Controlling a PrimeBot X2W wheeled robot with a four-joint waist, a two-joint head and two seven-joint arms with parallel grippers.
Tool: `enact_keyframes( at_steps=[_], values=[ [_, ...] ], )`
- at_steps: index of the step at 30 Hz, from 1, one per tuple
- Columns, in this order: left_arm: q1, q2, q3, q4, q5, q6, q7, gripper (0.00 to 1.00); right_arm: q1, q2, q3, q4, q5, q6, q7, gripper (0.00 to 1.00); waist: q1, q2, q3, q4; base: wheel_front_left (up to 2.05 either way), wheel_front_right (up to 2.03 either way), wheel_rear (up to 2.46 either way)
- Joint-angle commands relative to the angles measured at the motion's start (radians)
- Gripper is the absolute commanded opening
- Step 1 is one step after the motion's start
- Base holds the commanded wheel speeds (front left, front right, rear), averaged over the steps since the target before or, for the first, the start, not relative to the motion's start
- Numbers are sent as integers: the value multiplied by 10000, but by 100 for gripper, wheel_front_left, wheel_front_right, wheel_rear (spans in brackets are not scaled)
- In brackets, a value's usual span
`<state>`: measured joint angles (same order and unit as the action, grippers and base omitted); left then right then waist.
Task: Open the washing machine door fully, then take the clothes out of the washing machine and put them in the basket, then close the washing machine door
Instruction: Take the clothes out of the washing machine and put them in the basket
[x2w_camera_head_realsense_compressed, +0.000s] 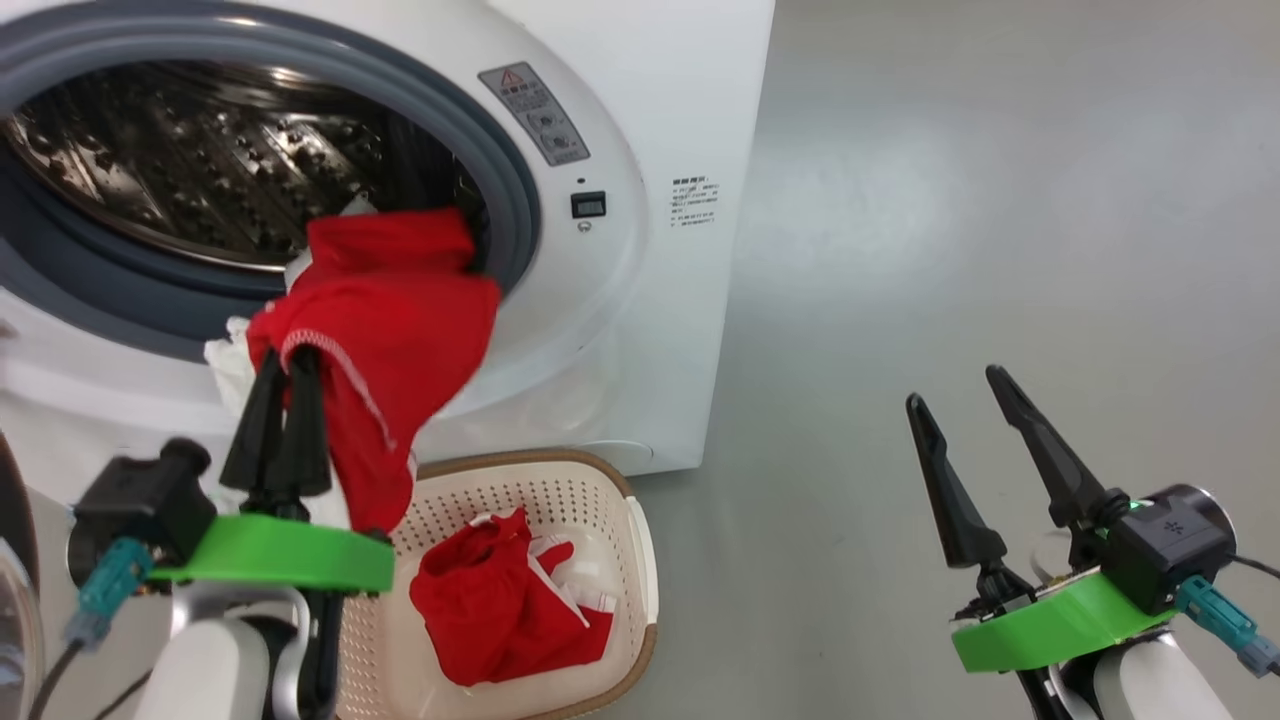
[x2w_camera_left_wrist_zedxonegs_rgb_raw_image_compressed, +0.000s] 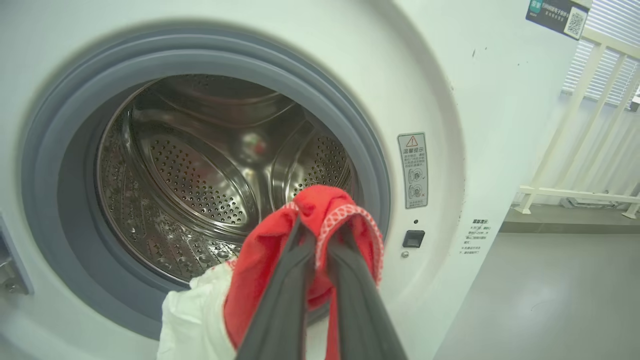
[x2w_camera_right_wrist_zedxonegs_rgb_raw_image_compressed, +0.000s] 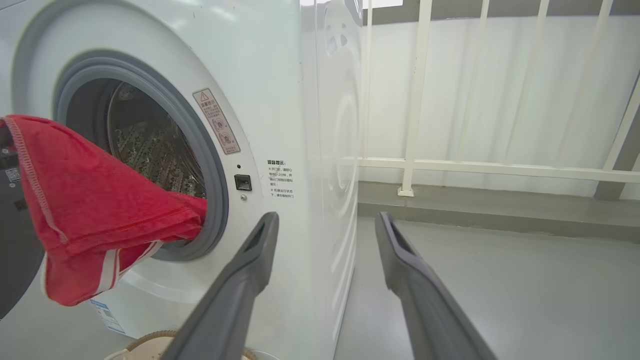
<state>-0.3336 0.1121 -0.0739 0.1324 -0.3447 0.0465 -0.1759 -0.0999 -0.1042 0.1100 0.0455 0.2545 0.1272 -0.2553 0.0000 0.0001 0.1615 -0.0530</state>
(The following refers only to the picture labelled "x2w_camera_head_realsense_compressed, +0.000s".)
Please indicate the red garment with white lining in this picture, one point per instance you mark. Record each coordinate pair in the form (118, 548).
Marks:
(420, 330)

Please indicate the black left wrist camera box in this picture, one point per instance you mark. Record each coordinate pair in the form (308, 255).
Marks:
(140, 500)

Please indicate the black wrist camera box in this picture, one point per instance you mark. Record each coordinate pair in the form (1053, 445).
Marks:
(1170, 545)
(140, 500)

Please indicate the white front-load washing machine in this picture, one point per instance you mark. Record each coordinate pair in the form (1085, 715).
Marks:
(650, 350)

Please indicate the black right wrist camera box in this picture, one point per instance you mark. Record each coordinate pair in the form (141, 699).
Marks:
(1170, 545)

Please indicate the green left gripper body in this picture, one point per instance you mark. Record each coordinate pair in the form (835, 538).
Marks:
(290, 555)

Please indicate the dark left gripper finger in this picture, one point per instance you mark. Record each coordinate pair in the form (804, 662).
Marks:
(255, 440)
(305, 440)

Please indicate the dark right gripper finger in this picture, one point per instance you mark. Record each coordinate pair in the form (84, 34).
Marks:
(1060, 470)
(960, 510)

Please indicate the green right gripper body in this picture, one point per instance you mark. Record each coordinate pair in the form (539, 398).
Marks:
(1060, 625)

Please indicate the red garment with white trim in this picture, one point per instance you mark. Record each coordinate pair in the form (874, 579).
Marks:
(480, 620)

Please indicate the black round glass washer door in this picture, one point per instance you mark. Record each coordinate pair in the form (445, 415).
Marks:
(15, 500)

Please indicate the cream perforated basket brown rim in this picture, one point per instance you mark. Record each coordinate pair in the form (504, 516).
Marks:
(600, 500)

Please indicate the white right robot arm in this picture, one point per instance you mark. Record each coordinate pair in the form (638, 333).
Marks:
(1150, 680)

